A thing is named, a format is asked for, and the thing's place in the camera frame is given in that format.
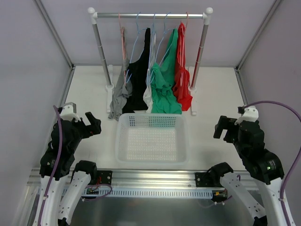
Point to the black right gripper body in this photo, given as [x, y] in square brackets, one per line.
[227, 130]

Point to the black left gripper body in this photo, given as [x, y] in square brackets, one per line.
[88, 129]

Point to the red tank top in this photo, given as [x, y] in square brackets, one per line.
[182, 94]

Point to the green tank top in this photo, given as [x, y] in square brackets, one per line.
[164, 100]

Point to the pink wire hanger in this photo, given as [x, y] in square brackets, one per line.
[187, 21]
[124, 51]

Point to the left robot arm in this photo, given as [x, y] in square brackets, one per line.
[55, 208]

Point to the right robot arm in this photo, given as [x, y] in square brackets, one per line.
[263, 166]

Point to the grey tank top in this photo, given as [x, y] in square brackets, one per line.
[121, 93]

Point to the black tank top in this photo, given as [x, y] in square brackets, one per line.
[138, 73]

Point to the white tank top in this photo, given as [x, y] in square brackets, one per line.
[147, 96]

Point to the white plastic basket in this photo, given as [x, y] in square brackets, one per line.
[152, 138]

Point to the white and silver clothes rack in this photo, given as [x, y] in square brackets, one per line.
[108, 69]

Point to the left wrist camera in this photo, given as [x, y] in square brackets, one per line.
[69, 112]

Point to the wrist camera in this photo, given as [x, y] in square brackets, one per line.
[69, 112]
[247, 114]

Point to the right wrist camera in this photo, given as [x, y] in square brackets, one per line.
[247, 114]

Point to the aluminium mounting rail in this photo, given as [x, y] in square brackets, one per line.
[156, 179]

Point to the white slotted cable duct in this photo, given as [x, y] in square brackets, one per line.
[161, 193]

